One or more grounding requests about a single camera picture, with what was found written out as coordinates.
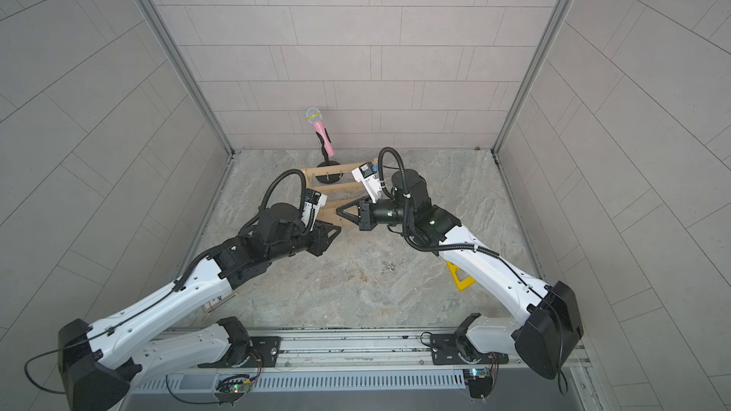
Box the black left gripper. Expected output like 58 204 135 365
267 217 346 263

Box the wooden jewelry display stand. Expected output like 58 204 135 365
302 163 372 226

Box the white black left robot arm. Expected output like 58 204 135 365
54 169 341 410

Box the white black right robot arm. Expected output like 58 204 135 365
336 148 584 380

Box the black microphone stand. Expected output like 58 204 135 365
315 132 343 185

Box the pink toy microphone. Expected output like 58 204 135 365
306 108 334 162

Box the small printed card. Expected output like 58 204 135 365
203 292 236 313

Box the yellow plastic triangle piece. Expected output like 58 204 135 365
447 262 476 292

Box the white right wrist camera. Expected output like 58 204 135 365
351 162 385 204

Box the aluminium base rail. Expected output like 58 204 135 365
130 327 589 395

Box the aluminium corner frame post left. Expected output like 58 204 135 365
134 0 235 158

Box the aluminium corner frame post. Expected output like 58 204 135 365
491 0 573 163
134 0 235 158

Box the aluminium corner frame post right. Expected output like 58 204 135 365
491 0 573 163

